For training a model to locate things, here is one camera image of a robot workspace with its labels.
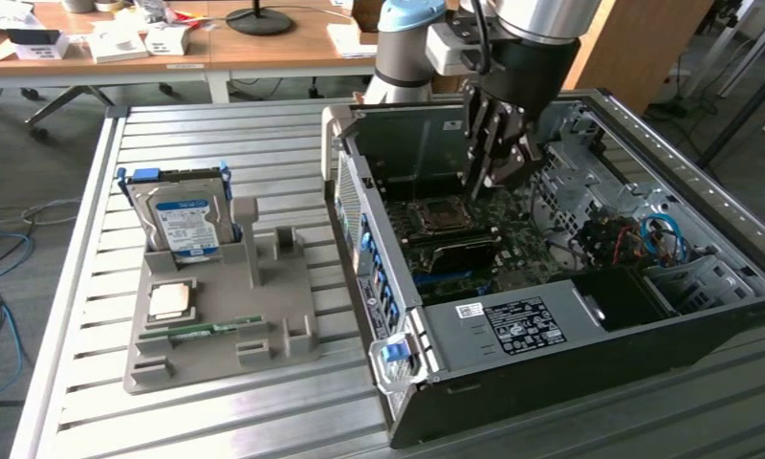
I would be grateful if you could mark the cardboard box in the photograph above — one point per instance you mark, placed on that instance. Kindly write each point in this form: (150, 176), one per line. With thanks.
(365, 14)

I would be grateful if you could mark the wooden desk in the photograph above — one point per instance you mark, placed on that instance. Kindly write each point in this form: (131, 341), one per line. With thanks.
(281, 48)
(70, 67)

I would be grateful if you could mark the white labelled box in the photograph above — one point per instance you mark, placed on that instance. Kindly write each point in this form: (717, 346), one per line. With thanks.
(168, 43)

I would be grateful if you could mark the silver disk bay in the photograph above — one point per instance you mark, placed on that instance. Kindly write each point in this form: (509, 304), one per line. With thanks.
(709, 282)

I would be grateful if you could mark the blue case latch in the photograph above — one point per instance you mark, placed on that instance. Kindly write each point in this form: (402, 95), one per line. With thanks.
(395, 351)

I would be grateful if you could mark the grey cup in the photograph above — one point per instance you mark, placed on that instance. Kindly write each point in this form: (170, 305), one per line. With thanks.
(79, 6)

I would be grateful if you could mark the green motherboard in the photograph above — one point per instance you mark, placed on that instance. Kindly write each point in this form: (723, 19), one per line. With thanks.
(530, 248)

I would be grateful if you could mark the white box with black lid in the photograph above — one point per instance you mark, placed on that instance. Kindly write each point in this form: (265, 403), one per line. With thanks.
(38, 50)

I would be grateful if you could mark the silver CPU chip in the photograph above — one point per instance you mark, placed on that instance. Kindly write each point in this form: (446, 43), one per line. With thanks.
(171, 301)

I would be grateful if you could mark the grey power supply unit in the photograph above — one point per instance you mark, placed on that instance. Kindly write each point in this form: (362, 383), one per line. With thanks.
(453, 334)

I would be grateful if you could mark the metal CPU socket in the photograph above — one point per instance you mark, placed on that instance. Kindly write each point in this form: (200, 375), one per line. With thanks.
(443, 215)

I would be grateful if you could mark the hard disk in blue caddy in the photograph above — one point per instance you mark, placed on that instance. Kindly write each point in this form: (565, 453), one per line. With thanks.
(182, 225)

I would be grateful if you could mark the pile of papers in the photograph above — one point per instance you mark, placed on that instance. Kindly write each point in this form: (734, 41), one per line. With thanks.
(0, 19)

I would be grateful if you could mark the flat white box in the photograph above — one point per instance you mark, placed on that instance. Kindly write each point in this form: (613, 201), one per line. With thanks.
(115, 48)

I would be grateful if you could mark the black fan shroud box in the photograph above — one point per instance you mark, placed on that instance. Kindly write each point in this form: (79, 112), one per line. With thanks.
(626, 296)

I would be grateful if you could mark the white booklet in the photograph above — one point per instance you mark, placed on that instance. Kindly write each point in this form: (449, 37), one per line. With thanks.
(351, 40)

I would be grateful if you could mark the black monitor stand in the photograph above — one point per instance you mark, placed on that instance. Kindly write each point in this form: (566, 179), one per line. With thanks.
(258, 24)

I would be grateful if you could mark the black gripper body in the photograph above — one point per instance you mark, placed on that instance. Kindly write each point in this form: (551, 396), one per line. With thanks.
(530, 76)

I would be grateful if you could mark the black open PC case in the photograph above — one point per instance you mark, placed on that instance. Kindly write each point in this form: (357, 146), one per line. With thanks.
(549, 382)

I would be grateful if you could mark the grey chipset heatsink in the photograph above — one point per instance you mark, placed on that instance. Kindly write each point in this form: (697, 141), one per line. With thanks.
(513, 282)

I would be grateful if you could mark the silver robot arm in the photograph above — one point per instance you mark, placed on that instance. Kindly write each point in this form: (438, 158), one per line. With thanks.
(409, 57)

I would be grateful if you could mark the blue expansion slot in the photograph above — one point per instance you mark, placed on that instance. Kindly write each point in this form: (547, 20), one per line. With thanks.
(447, 277)

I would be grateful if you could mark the wooden cabinet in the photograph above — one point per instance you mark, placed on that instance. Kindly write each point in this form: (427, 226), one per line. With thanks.
(651, 48)

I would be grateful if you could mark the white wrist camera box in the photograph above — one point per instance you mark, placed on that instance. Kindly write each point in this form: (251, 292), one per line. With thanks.
(443, 52)

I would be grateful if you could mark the green RAM stick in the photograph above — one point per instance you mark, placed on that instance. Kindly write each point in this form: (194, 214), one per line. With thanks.
(226, 326)

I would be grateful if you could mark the grey printed parts rack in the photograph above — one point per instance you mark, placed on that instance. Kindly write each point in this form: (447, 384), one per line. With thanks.
(230, 296)

